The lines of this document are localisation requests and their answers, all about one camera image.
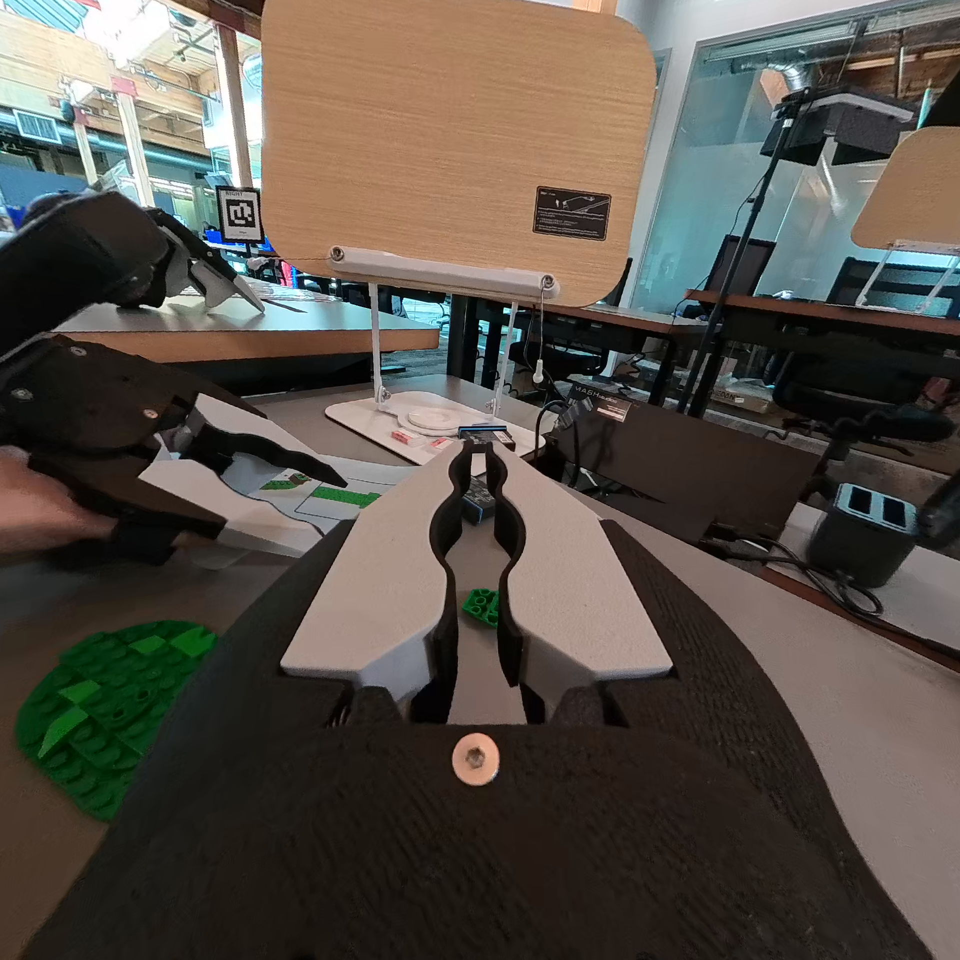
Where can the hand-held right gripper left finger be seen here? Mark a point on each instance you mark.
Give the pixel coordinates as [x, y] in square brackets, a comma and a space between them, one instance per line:
[375, 592]

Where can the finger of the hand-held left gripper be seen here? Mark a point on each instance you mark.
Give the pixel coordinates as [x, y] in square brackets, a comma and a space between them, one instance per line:
[187, 495]
[232, 418]

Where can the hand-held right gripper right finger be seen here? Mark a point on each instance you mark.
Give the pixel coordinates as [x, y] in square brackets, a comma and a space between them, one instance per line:
[585, 592]

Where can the green slope brick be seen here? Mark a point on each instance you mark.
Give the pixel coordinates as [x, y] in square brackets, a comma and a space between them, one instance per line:
[481, 606]

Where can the green brick model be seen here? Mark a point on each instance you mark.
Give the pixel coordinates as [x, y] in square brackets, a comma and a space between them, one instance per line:
[97, 712]

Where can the wood edged office desk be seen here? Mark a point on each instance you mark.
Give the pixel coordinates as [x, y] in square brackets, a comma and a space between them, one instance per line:
[300, 322]
[825, 311]

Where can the person's left hand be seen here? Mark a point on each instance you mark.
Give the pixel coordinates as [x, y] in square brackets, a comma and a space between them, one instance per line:
[37, 510]

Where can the spare black hand-held gripper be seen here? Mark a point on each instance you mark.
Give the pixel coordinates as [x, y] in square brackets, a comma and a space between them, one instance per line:
[75, 255]

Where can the black equipment case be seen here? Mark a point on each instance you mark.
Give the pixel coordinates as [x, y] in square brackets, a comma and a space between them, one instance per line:
[675, 465]

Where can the black and white printed tag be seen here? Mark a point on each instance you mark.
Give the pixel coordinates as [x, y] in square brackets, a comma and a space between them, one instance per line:
[238, 214]

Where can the flat cardboard box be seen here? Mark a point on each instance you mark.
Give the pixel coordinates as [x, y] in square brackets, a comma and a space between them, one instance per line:
[739, 397]

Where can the dark grey battery charger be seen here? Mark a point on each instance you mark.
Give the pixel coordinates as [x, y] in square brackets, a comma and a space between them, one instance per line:
[862, 540]

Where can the black light stand pole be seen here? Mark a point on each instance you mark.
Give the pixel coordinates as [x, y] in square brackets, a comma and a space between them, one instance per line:
[731, 285]

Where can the black office chair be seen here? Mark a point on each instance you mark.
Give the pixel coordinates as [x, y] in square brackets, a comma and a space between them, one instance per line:
[862, 390]

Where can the black monitor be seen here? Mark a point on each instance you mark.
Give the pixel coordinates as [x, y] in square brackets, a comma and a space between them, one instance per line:
[739, 266]

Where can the black mesh back chair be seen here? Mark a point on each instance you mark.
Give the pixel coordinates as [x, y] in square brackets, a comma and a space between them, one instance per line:
[900, 289]

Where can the black studio light panel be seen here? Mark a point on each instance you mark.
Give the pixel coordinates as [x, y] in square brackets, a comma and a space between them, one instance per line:
[855, 124]

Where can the black light flag panel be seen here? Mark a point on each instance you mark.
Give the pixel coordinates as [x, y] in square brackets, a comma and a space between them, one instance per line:
[946, 101]

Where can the black camera battery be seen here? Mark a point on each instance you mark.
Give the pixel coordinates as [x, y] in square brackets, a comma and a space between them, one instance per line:
[480, 504]
[487, 435]

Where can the silver air duct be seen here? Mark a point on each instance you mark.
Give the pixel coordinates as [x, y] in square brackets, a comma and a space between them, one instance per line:
[780, 75]

